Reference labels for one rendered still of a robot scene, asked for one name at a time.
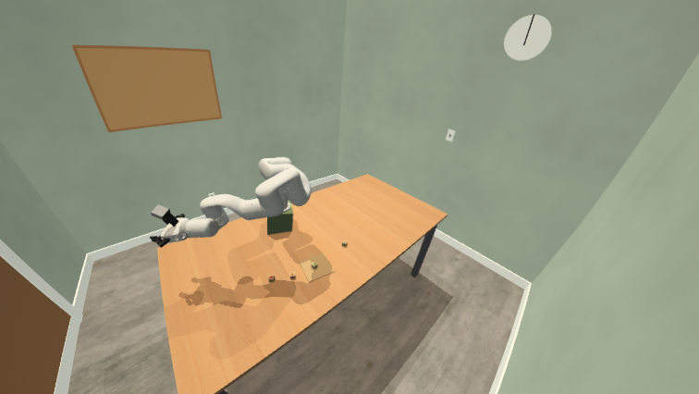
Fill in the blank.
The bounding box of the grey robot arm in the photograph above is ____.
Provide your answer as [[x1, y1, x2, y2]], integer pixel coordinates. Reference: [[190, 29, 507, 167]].
[[151, 157, 312, 240]]

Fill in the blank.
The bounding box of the tan flat mat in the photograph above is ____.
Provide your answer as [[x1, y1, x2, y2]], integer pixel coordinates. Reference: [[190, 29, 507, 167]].
[[300, 253, 335, 282]]

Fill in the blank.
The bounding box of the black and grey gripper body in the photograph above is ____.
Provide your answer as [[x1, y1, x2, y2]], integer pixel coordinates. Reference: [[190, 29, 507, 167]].
[[161, 218, 189, 242]]

